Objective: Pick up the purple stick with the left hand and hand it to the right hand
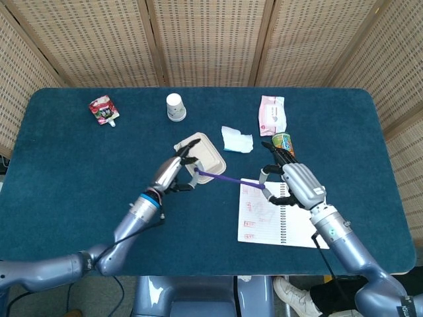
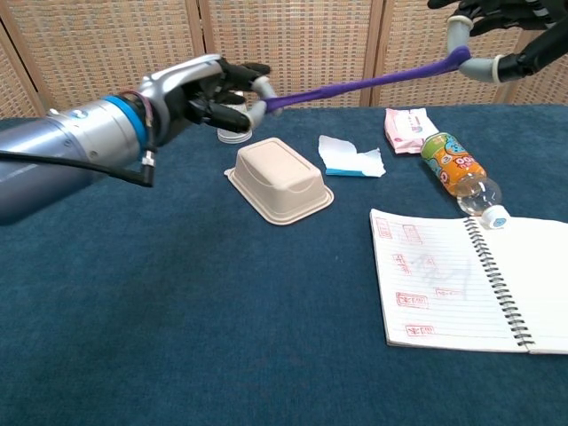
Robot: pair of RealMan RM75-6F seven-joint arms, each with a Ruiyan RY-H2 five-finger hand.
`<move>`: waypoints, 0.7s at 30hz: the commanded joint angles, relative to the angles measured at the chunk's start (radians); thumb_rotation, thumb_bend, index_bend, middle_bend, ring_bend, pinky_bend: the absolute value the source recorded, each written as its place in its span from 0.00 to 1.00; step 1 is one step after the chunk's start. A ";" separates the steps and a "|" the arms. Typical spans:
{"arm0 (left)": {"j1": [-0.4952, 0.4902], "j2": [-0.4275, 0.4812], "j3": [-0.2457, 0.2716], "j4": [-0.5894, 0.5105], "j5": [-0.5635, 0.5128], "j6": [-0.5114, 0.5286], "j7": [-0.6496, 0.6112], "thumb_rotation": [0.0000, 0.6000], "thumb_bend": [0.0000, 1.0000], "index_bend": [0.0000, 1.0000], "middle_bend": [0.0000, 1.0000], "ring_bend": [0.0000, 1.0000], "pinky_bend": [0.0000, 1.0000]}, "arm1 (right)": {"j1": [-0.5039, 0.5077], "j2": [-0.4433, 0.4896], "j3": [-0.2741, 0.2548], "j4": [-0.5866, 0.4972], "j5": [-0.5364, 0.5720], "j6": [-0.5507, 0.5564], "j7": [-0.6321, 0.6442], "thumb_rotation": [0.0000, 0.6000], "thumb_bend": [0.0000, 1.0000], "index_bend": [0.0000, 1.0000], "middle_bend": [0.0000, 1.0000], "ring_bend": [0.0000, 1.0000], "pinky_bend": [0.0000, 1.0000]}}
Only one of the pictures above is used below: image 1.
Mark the purple pen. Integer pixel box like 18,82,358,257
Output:
194,167,267,192

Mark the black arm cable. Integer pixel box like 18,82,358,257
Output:
311,232,353,303
97,187,167,265

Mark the white crumpled tissue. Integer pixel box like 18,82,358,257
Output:
221,125,254,155

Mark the white sneaker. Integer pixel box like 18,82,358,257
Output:
272,276,323,317

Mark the dark teal table cloth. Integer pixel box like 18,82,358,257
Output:
0,87,417,277

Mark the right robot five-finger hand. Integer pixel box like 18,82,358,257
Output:
259,141,328,211

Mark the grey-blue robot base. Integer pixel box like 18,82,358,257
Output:
131,275,275,317

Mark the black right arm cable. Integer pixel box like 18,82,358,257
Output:
311,232,353,303

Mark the red drink pouch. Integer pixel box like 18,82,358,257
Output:
88,94,121,128

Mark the beige pulp food tray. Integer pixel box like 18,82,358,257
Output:
173,131,227,185

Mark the white paper cup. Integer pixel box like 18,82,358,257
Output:
166,93,187,122

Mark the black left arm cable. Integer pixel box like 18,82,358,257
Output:
97,187,167,265

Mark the black trouser leg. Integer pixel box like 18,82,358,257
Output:
309,275,367,317

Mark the woven folding screen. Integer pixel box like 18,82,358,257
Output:
0,0,423,258

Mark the open spiral notebook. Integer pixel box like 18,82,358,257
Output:
237,178,330,250

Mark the orange juice plastic bottle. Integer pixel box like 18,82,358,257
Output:
272,131,296,159

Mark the black floor cable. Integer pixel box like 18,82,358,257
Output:
6,275,126,317

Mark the pink wet wipes pack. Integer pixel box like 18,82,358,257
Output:
258,95,287,137

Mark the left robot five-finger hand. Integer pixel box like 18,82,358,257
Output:
150,138,202,195

